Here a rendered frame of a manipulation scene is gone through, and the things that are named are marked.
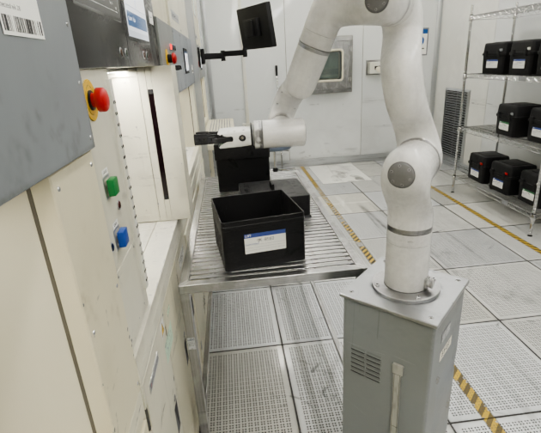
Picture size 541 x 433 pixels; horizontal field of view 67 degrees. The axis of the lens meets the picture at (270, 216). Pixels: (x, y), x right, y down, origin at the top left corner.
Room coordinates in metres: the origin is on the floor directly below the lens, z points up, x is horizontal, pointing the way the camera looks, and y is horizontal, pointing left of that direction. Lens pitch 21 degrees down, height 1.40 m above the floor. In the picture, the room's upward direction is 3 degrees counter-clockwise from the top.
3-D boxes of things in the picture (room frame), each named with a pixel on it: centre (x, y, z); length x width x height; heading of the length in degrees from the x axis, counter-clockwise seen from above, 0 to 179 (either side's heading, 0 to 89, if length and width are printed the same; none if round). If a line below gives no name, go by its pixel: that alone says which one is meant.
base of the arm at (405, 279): (1.04, -0.38, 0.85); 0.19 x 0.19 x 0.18
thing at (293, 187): (1.77, -0.01, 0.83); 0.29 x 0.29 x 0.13; 7
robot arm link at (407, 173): (1.02, -0.36, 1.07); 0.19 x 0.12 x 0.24; 147
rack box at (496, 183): (3.52, -2.17, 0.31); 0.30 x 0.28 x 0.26; 5
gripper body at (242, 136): (1.26, 0.09, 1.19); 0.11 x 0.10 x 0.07; 92
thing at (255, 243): (1.35, 0.05, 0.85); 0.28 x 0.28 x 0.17; 13
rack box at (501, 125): (3.55, -2.17, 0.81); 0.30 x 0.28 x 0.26; 0
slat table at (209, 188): (1.79, 0.05, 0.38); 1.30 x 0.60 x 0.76; 5
